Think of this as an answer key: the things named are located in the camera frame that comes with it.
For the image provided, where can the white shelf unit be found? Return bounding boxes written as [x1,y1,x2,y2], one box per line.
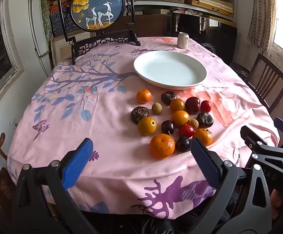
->
[132,0,238,22]

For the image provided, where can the large mandarin orange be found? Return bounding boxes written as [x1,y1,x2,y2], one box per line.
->
[149,133,176,159]

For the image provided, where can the dark wrinkled passion fruit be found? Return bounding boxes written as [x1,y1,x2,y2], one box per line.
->
[196,112,214,128]
[131,106,149,124]
[161,91,177,106]

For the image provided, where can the dark wooden slatted chair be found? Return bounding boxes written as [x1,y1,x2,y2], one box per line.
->
[245,53,283,114]

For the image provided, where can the pale beverage can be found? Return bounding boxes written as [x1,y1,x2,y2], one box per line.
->
[177,32,189,49]

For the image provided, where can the dark cherry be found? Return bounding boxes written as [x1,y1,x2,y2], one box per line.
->
[161,120,175,135]
[175,136,191,152]

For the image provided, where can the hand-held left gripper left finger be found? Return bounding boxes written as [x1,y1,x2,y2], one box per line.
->
[11,138,100,234]

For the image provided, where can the pink printed tablecloth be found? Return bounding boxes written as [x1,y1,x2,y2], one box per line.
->
[7,36,280,220]

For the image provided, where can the white leaning boards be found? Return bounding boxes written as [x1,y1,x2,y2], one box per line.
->
[28,0,53,76]

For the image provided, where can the white framed window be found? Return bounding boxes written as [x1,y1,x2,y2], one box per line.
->
[0,0,25,108]

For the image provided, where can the red cherry tomato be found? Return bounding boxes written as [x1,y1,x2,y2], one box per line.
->
[179,124,195,138]
[200,101,212,113]

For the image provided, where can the white round plate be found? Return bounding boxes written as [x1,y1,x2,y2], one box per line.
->
[134,51,207,90]

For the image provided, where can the round deer screen black stand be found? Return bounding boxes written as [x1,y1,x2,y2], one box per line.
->
[57,0,141,65]

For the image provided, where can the stack of wooden boards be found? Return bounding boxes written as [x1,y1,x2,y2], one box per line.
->
[191,0,234,17]

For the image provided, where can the beige patterned curtain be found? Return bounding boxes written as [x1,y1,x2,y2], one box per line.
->
[247,0,275,51]

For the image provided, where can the smooth orange plum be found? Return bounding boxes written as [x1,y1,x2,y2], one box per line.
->
[169,98,186,113]
[171,110,190,126]

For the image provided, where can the smooth yellow plum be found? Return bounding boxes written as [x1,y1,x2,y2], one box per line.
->
[138,117,157,136]

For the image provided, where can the person's dark clothing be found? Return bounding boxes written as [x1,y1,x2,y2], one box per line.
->
[83,200,230,234]

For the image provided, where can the round black stool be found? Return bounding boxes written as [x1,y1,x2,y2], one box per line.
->
[230,62,250,78]

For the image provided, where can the pink cloth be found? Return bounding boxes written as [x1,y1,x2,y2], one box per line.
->
[172,8,193,15]

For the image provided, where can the dark red plum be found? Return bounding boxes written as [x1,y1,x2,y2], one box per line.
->
[185,97,201,114]

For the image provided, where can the black glossy panel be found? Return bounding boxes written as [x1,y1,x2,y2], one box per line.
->
[170,12,238,64]

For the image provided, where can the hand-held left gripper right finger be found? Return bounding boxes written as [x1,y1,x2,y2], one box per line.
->
[190,138,278,234]

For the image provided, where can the person's right hand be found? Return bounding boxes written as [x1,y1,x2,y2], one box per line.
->
[270,189,283,221]

